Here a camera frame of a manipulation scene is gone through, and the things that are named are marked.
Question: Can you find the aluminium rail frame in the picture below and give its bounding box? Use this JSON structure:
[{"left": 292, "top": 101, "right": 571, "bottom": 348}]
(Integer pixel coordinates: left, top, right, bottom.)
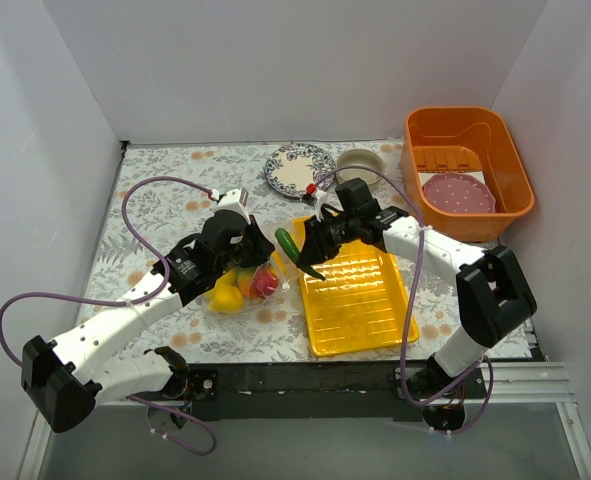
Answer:
[{"left": 20, "top": 362, "right": 591, "bottom": 479}]

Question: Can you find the red pomegranate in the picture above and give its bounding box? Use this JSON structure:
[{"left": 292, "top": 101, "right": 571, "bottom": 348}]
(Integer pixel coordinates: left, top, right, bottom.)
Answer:
[{"left": 253, "top": 268, "right": 280, "bottom": 298}]

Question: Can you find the clear zip top bag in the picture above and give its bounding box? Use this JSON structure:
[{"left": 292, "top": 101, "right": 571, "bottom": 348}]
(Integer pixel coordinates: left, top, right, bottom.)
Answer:
[{"left": 202, "top": 221, "right": 299, "bottom": 316}]

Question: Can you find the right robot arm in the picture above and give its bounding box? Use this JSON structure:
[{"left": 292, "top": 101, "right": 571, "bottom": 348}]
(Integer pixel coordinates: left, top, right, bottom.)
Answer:
[{"left": 294, "top": 178, "right": 537, "bottom": 399}]

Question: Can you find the yellow pear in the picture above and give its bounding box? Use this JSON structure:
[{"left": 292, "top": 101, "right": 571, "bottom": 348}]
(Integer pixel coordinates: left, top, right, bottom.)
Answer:
[{"left": 206, "top": 284, "right": 244, "bottom": 313}]

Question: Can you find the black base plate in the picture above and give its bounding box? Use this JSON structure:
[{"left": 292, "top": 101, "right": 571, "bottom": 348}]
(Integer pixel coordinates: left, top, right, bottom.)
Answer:
[{"left": 128, "top": 360, "right": 489, "bottom": 424}]

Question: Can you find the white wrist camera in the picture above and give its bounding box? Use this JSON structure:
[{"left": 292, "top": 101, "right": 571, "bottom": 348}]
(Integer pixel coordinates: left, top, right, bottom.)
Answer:
[
  {"left": 215, "top": 187, "right": 250, "bottom": 222},
  {"left": 302, "top": 183, "right": 328, "bottom": 221}
]

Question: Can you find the pink dotted plate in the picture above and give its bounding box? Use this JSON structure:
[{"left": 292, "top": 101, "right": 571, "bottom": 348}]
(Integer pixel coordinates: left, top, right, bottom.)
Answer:
[{"left": 422, "top": 172, "right": 496, "bottom": 214}]

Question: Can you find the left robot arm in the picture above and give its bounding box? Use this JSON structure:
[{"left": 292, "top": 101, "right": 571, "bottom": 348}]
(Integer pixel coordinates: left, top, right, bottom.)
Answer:
[{"left": 21, "top": 210, "right": 274, "bottom": 433}]

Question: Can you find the blue floral plate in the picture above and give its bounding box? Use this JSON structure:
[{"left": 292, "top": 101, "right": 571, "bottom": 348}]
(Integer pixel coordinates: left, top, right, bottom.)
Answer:
[{"left": 263, "top": 143, "right": 336, "bottom": 199}]

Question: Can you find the orange plastic basin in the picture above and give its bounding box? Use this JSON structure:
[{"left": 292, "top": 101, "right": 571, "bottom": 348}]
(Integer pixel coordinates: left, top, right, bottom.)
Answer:
[{"left": 401, "top": 107, "right": 535, "bottom": 242}]

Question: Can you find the green red mango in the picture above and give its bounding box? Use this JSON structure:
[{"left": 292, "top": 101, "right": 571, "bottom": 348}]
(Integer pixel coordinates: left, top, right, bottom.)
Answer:
[{"left": 236, "top": 268, "right": 256, "bottom": 299}]

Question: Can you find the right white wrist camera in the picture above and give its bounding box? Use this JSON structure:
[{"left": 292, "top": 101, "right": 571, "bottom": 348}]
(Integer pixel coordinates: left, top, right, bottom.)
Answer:
[{"left": 302, "top": 183, "right": 328, "bottom": 221}]

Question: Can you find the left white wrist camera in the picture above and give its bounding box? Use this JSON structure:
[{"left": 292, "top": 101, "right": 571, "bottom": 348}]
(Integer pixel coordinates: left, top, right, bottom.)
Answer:
[{"left": 215, "top": 187, "right": 250, "bottom": 222}]

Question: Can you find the yellow plastic tray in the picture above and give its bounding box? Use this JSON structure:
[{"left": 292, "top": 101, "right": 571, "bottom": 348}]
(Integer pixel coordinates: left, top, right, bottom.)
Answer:
[{"left": 300, "top": 240, "right": 408, "bottom": 357}]

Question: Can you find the green chili pepper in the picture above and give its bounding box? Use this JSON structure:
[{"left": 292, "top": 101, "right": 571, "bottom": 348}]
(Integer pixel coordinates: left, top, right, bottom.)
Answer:
[{"left": 275, "top": 228, "right": 326, "bottom": 281}]

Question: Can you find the beige ceramic bowl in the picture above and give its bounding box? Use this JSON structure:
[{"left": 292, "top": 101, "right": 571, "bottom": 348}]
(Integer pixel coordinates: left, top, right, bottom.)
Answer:
[{"left": 336, "top": 149, "right": 385, "bottom": 186}]

